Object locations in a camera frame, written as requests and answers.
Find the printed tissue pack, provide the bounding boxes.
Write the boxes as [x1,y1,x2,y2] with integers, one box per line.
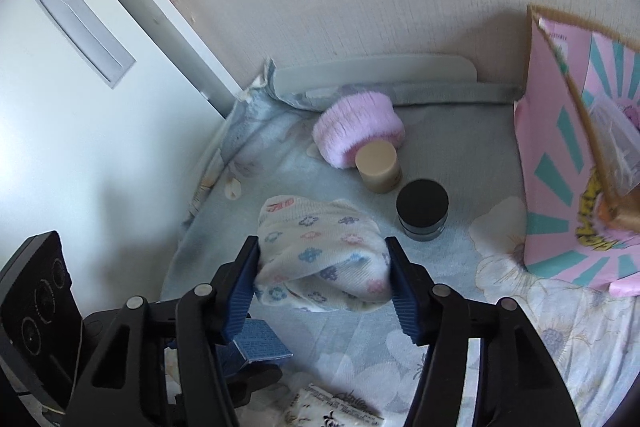
[278,384,385,427]

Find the floral white cloth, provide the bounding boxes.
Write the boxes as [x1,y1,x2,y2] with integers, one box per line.
[254,195,392,312]

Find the beige round jar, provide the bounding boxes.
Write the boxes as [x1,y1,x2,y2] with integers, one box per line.
[355,140,401,194]

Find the black lid glass jar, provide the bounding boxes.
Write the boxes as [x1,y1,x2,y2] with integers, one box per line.
[396,179,449,242]

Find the light blue floral bedsheet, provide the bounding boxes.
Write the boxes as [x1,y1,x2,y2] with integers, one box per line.
[162,69,639,426]

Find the pink teal cardboard box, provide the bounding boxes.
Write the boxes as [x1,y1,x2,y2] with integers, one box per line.
[514,5,639,297]

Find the pink fluffy round brush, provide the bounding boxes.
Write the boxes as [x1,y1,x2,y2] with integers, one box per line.
[312,91,405,169]

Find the white sliding door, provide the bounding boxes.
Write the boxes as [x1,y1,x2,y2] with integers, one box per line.
[1,0,241,312]

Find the clear plastic bag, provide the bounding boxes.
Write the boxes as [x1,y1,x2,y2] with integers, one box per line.
[589,95,639,196]

